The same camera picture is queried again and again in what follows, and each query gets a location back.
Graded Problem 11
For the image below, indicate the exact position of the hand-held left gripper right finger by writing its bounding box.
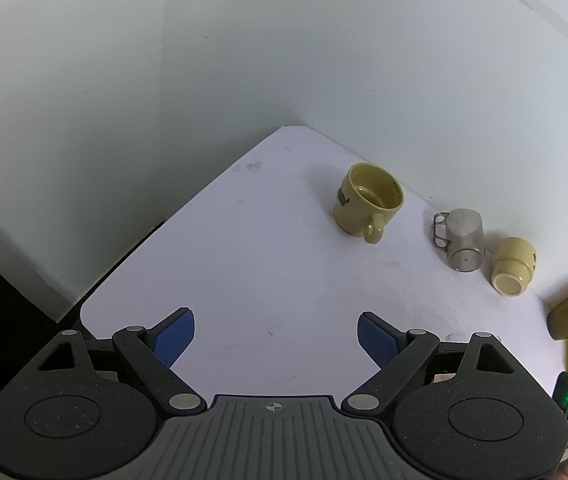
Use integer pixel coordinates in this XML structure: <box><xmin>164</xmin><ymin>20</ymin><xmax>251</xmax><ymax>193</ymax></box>
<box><xmin>341</xmin><ymin>311</ymin><xmax>521</xmax><ymax>419</ymax></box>

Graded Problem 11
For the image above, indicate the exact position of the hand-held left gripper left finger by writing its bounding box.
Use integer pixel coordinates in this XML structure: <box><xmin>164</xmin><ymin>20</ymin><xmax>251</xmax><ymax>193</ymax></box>
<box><xmin>38</xmin><ymin>307</ymin><xmax>207</xmax><ymax>417</ymax></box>

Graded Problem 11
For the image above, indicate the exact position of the clear grey plastic cup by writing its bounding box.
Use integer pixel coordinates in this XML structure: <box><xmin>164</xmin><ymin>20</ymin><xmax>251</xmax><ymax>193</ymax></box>
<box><xmin>433</xmin><ymin>208</ymin><xmax>487</xmax><ymax>273</ymax></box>

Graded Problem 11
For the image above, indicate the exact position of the small pale yellow cup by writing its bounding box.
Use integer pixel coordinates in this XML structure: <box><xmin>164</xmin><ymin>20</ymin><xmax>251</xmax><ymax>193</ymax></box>
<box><xmin>490</xmin><ymin>237</ymin><xmax>538</xmax><ymax>297</ymax></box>

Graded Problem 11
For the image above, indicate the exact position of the large yellow mug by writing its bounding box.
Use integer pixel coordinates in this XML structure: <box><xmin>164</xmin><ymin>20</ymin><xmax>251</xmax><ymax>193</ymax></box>
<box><xmin>333</xmin><ymin>162</ymin><xmax>405</xmax><ymax>245</ymax></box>

